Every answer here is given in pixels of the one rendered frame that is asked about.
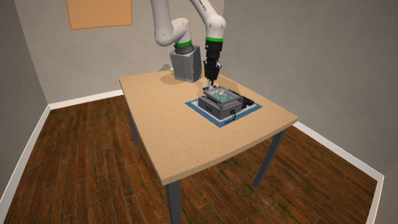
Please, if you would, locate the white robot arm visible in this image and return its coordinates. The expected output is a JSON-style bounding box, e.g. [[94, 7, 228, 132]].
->
[[150, 0, 226, 55]]

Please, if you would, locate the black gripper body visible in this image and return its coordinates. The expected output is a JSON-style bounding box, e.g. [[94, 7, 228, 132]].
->
[[206, 51, 220, 68]]

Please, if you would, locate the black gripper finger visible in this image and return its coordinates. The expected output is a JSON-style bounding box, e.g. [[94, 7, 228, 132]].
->
[[203, 60, 211, 87], [209, 62, 222, 89]]

